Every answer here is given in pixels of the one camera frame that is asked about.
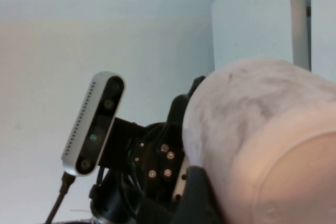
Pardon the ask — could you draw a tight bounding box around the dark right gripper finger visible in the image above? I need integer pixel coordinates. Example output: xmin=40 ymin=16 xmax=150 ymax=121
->
xmin=172 ymin=165 xmax=221 ymax=224

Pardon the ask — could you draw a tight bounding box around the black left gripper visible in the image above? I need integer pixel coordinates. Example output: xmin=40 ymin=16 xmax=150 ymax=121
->
xmin=130 ymin=76 xmax=207 ymax=224

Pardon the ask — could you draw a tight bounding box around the pink plastic cup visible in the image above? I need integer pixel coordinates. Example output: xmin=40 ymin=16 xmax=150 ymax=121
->
xmin=181 ymin=57 xmax=336 ymax=224

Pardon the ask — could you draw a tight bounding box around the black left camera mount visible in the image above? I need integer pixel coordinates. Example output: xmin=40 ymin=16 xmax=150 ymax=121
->
xmin=98 ymin=118 xmax=148 ymax=169

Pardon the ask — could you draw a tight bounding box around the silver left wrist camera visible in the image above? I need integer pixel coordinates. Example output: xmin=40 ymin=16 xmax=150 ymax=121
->
xmin=61 ymin=71 xmax=127 ymax=177

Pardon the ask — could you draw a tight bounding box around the black left camera cable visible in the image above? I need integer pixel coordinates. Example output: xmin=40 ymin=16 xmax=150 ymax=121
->
xmin=43 ymin=170 xmax=77 ymax=224

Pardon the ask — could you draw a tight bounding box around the grey vertical frame post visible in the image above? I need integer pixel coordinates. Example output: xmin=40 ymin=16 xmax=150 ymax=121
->
xmin=288 ymin=0 xmax=312 ymax=72

